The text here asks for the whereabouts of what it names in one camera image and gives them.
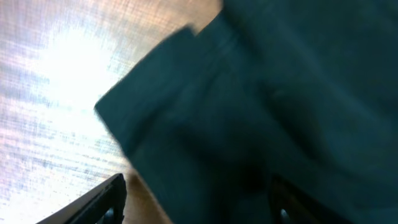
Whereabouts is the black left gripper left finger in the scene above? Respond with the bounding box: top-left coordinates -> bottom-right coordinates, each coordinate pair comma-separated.
37,173 -> 127,224

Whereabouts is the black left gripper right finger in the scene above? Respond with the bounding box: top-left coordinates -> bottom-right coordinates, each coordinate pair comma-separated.
269,175 -> 351,224

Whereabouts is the black polo shirt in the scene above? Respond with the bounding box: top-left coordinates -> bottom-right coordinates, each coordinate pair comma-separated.
95,0 -> 397,223

